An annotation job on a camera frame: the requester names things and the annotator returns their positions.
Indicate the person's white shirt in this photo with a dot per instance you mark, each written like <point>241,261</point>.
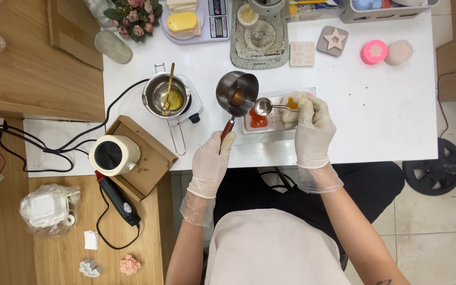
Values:
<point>271,249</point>

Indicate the brown cardboard sheet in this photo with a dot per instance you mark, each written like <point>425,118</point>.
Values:
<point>75,31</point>

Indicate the person's right fingers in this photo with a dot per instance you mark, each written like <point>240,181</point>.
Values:
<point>299,109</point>

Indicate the white digital scale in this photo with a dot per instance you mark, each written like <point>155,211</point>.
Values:
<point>216,23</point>

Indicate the grey stained tray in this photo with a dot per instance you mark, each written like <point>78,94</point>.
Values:
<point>259,39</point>

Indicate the cream electric grinder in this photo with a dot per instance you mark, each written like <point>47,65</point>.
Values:
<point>114,155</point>

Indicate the pink flower bouquet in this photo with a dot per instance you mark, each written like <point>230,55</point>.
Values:
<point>135,18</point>

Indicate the small metal strainer spoon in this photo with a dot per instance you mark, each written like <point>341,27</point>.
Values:
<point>265,106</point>

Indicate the person's right hand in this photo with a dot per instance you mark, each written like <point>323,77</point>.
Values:
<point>312,132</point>

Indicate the person's left fingers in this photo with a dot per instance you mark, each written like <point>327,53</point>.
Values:
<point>228,139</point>

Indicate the steel melting pot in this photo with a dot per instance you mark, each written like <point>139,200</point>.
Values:
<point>165,99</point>

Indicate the pale pink silicone mould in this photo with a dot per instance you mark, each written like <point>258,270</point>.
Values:
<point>302,54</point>

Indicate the person's left hand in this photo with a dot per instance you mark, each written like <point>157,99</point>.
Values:
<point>211,160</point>

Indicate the black chair wheel base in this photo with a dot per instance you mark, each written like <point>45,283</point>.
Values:
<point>434,168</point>

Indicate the white electric hot plate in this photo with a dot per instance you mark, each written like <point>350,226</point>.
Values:
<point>190,109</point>

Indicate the plastic bag with white items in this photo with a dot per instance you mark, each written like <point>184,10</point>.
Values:
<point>49,209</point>

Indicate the grey star mould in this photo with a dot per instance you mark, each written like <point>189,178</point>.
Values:
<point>333,40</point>

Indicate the gold spoon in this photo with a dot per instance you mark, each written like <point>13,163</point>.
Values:
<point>168,89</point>

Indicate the ribbed glass cup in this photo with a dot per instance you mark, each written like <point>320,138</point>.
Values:
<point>113,46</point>

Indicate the small steel pouring pot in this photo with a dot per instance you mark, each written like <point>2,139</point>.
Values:
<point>236,95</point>

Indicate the pale round silicone mould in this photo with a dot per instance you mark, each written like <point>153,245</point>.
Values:
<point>398,52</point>

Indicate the brown cardboard box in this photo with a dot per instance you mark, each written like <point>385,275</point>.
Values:
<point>149,158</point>

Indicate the white flower wax piece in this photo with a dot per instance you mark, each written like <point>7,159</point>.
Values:
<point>89,268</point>

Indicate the pink round silicone mould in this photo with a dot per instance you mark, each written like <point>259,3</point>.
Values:
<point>373,52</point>

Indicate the white paper piece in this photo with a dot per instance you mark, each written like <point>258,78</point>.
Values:
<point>91,240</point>

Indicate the grey storage tray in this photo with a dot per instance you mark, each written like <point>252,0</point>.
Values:
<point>386,10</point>

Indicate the white silicone mould tray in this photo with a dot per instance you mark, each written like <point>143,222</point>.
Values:
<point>274,118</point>

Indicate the pink flower wax piece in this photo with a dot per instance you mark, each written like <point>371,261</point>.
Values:
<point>130,265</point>

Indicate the black red heat gun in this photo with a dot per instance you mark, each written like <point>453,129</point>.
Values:
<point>119,204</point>

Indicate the yellow wax block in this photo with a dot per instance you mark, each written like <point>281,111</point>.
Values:
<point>182,21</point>

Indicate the person's black trousers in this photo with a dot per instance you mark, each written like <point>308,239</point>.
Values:
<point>319,190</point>

